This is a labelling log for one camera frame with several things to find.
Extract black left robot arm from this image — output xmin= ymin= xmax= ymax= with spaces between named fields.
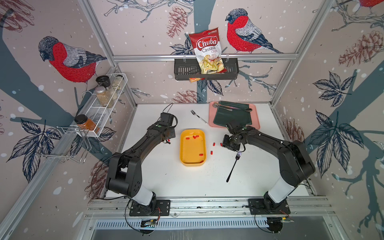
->
xmin=105 ymin=121 xmax=175 ymax=206

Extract clear spice jar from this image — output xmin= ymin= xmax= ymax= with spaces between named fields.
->
xmin=112 ymin=75 xmax=124 ymax=94

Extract silver lid spice jar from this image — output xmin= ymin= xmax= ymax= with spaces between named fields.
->
xmin=95 ymin=86 xmax=114 ymax=108

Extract chrome wire rack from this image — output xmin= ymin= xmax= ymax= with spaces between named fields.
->
xmin=35 ymin=125 xmax=92 ymax=164

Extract orange spice jar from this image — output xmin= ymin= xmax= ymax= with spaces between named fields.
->
xmin=74 ymin=114 xmax=100 ymax=133

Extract black wall basket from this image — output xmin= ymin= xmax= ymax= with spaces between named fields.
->
xmin=174 ymin=58 xmax=239 ymax=81

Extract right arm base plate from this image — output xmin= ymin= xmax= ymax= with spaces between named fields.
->
xmin=248 ymin=198 xmax=291 ymax=215

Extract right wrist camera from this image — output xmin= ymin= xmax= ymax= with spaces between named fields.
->
xmin=226 ymin=121 xmax=244 ymax=135

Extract red Chuba chips bag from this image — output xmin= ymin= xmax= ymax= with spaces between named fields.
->
xmin=189 ymin=28 xmax=227 ymax=75

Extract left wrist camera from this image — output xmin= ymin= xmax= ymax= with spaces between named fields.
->
xmin=159 ymin=113 xmax=175 ymax=127

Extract dark green cloth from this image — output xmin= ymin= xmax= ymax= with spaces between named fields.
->
xmin=214 ymin=101 xmax=252 ymax=127

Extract purple black fork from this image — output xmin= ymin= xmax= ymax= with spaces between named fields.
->
xmin=226 ymin=152 xmax=242 ymax=183

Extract white wire spice rack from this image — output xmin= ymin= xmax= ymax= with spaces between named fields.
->
xmin=79 ymin=73 xmax=127 ymax=141

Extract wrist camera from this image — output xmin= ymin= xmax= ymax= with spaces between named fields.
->
xmin=226 ymin=121 xmax=244 ymax=135
xmin=159 ymin=113 xmax=175 ymax=127

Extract silver fork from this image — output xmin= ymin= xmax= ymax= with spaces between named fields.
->
xmin=191 ymin=110 xmax=208 ymax=124

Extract dark spoon on cloth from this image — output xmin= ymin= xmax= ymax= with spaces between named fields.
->
xmin=213 ymin=103 xmax=253 ymax=113

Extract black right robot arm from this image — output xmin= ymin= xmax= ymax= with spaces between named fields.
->
xmin=223 ymin=127 xmax=316 ymax=210

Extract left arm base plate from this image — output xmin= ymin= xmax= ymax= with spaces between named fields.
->
xmin=129 ymin=200 xmax=171 ymax=217

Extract yellow plastic storage tray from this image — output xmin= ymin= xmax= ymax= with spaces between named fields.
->
xmin=180 ymin=129 xmax=207 ymax=167

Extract black lid spice jar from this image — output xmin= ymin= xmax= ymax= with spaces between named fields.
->
xmin=96 ymin=75 xmax=112 ymax=90

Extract pink plastic tray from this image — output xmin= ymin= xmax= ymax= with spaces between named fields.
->
xmin=209 ymin=102 xmax=261 ymax=130

